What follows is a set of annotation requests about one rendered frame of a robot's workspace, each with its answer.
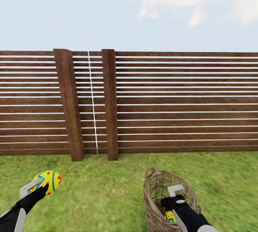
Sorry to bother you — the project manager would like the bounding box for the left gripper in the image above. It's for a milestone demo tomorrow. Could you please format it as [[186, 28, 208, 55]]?
[[17, 184, 49, 210]]

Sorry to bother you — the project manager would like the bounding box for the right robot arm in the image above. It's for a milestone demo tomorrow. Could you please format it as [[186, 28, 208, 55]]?
[[160, 184, 218, 232]]

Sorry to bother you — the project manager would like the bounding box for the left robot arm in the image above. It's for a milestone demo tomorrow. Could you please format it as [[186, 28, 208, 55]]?
[[0, 178, 49, 232]]

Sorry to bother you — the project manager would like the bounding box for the easter egg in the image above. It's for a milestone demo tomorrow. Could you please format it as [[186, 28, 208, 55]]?
[[30, 171, 61, 198], [164, 211, 177, 223]]

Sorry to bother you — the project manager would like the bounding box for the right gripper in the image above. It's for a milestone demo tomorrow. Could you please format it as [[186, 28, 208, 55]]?
[[160, 194, 183, 211]]

